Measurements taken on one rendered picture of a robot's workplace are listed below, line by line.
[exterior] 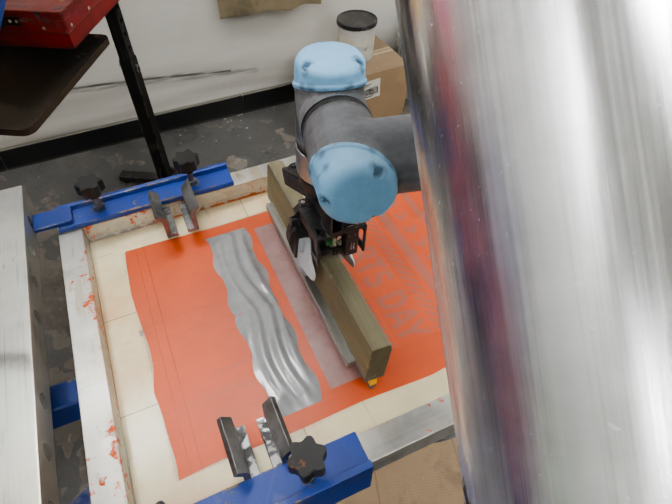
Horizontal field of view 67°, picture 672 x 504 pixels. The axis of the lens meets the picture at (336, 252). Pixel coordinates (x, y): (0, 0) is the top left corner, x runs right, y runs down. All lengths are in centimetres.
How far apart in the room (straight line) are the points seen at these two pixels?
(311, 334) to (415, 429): 21
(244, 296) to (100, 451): 29
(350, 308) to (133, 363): 33
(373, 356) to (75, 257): 51
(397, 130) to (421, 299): 39
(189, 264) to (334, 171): 49
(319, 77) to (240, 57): 233
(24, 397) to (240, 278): 33
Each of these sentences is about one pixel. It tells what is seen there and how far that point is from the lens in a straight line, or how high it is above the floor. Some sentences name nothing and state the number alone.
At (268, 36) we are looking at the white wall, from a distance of 285.
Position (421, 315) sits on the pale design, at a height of 95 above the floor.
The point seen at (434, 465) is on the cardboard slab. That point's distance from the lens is 170.
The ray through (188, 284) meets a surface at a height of 95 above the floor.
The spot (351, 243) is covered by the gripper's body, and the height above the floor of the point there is 111.
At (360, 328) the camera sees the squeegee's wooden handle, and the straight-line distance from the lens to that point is 66.
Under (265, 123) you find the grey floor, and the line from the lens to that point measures 289.
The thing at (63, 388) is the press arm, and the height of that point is 92.
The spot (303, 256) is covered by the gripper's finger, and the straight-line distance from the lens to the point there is 74.
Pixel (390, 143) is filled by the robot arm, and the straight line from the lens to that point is 47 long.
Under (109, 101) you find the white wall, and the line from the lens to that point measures 283.
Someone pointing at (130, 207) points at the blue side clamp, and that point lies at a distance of 95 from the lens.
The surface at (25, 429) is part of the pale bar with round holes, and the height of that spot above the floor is 104.
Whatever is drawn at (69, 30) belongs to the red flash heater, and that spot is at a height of 106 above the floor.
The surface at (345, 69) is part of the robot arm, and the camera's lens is 53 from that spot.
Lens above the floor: 160
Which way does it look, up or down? 48 degrees down
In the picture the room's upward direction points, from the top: straight up
